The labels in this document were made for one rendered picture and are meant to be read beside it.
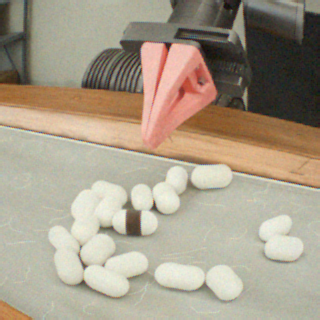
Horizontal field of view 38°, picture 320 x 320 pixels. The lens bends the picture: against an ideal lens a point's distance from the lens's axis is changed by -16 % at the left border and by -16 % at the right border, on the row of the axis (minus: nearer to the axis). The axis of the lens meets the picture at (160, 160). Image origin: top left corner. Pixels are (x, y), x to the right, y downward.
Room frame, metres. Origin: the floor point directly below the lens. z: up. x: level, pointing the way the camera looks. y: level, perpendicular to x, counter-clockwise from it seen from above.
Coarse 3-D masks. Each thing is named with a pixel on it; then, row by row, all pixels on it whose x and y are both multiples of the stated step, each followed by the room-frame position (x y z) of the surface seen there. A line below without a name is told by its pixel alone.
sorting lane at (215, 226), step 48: (0, 144) 0.56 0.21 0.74; (48, 144) 0.55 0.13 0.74; (0, 192) 0.43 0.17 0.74; (48, 192) 0.43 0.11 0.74; (192, 192) 0.43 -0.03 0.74; (240, 192) 0.43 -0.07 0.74; (288, 192) 0.42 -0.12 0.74; (0, 240) 0.34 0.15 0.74; (48, 240) 0.35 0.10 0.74; (144, 240) 0.35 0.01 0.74; (192, 240) 0.35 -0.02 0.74; (240, 240) 0.34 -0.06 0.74; (0, 288) 0.26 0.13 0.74; (48, 288) 0.27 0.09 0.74; (144, 288) 0.28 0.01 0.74; (288, 288) 0.26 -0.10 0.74
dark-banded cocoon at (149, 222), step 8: (120, 216) 0.36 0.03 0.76; (144, 216) 0.36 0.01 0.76; (152, 216) 0.36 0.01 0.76; (112, 224) 0.36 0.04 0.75; (120, 224) 0.36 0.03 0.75; (144, 224) 0.35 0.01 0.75; (152, 224) 0.36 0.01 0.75; (120, 232) 0.36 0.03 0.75; (144, 232) 0.35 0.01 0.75; (152, 232) 0.36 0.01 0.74
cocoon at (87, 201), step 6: (84, 192) 0.39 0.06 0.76; (90, 192) 0.40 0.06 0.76; (78, 198) 0.38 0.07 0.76; (84, 198) 0.38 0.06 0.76; (90, 198) 0.39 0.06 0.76; (96, 198) 0.39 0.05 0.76; (78, 204) 0.38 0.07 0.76; (84, 204) 0.38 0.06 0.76; (90, 204) 0.38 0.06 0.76; (96, 204) 0.39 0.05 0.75; (72, 210) 0.38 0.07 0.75; (78, 210) 0.37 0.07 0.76; (84, 210) 0.37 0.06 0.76; (90, 210) 0.38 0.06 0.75
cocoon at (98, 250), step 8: (96, 240) 0.32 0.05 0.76; (104, 240) 0.32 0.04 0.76; (112, 240) 0.33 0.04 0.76; (88, 248) 0.31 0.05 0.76; (96, 248) 0.31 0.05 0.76; (104, 248) 0.31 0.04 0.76; (112, 248) 0.32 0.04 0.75; (88, 256) 0.30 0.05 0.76; (96, 256) 0.30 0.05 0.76; (104, 256) 0.31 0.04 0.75; (88, 264) 0.30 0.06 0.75; (96, 264) 0.30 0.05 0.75
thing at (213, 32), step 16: (192, 0) 0.44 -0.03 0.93; (208, 0) 0.44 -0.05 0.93; (176, 16) 0.43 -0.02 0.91; (192, 16) 0.42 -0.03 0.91; (208, 16) 0.42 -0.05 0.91; (224, 16) 0.43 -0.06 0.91; (192, 32) 0.40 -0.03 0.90; (208, 32) 0.39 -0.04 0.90; (224, 32) 0.39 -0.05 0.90; (208, 48) 0.41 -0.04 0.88; (224, 48) 0.40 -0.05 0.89; (240, 48) 0.39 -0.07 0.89; (240, 64) 0.41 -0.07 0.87
